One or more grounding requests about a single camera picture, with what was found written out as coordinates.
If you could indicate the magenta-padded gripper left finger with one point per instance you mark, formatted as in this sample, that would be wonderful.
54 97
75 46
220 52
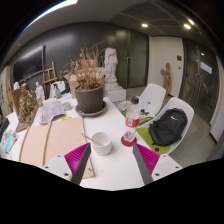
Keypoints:
75 158

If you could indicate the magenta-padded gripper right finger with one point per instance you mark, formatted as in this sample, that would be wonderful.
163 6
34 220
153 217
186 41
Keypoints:
146 159

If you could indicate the clear red-labelled drink bottle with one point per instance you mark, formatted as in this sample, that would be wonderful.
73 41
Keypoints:
131 121

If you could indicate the green seat cushion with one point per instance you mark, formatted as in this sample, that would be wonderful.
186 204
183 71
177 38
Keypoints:
145 136

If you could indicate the metal spoon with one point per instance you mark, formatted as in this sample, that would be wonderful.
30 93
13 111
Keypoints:
91 139

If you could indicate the light wooden board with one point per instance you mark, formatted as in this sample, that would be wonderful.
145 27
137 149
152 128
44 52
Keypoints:
56 136

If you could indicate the white cup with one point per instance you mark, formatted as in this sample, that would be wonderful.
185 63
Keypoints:
102 147

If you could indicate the black backpack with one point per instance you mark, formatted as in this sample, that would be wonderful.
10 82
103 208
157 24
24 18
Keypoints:
168 126

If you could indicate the small yellow tag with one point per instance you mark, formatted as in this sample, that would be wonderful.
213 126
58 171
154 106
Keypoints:
66 118

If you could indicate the stack of papers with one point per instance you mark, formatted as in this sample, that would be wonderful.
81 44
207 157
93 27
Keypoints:
146 108

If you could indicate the printed paper sheets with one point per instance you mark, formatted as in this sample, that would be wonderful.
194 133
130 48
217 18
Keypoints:
51 111

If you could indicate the small white bowl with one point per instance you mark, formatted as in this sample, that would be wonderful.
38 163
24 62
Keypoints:
67 106

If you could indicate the grey plant saucer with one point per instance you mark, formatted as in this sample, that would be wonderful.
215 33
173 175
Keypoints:
100 111

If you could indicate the dried plant in grey pot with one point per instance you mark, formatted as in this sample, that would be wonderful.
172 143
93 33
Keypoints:
89 100

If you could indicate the white shell chair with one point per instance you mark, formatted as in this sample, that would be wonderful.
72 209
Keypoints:
153 93
182 103

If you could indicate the blue plastic pack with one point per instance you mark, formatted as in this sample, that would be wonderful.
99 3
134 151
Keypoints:
8 140

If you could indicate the brown carved wood sculpture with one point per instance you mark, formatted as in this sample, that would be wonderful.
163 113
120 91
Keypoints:
26 106

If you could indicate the brown cardboard box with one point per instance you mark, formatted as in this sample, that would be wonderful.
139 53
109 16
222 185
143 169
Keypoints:
71 85

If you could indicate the black case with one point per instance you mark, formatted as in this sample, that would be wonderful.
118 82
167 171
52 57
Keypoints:
3 128

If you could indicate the wooden figure sculpture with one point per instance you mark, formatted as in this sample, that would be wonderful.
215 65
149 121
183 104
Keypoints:
166 78

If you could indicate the wooden easel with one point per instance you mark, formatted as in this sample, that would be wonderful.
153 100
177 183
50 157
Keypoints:
49 71

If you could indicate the small white bust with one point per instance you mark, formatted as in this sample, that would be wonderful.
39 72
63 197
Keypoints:
16 86

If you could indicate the white plaster statue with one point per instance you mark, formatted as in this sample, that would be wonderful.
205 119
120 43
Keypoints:
110 63

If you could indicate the dark double door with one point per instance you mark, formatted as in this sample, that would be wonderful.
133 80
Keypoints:
136 56

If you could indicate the round recessed ceiling light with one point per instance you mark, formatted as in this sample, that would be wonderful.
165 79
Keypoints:
187 26
144 25

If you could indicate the long ceiling light panel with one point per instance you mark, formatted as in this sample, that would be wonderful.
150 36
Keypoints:
63 4

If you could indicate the white statue pedestal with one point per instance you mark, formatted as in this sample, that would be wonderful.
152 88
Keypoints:
116 93

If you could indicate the black wall screen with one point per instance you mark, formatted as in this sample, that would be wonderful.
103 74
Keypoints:
28 65

